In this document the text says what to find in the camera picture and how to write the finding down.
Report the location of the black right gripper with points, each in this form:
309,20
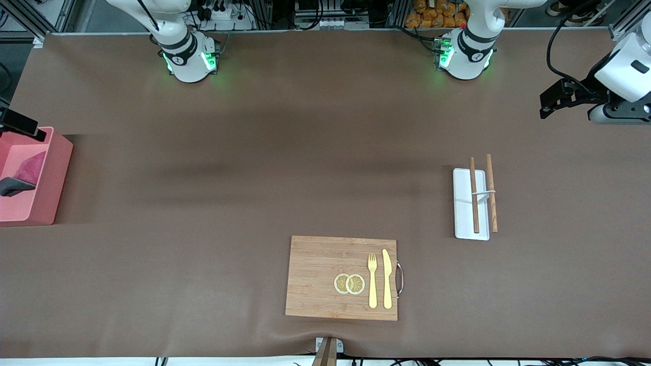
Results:
15,122

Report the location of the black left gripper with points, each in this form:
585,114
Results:
586,91

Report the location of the red and grey cloth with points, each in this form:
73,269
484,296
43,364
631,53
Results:
30,170

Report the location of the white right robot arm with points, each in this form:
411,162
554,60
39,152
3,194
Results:
188,56

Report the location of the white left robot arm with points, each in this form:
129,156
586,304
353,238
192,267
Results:
468,56

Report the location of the pink plastic bin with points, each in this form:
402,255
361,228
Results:
51,193

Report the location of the thin white band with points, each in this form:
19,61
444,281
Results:
483,192

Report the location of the brown wooden chopstick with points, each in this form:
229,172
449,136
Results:
492,213
474,213

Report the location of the white rectangular tray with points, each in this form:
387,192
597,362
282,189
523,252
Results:
463,213

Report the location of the pile of orange items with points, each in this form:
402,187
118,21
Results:
435,15

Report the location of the white power strip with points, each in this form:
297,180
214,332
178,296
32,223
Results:
224,20

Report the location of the white terminal box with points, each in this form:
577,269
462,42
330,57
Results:
330,23

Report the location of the yellow plastic knife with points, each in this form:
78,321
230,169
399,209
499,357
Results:
387,279

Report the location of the yellow plastic fork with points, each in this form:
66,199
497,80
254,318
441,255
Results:
373,284

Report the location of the lemon slice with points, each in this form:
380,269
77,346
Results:
339,283
356,284

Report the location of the wooden cutting board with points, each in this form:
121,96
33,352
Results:
320,279

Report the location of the aluminium frame rail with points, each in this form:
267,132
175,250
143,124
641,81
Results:
30,20
628,25

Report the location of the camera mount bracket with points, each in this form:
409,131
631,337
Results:
328,351

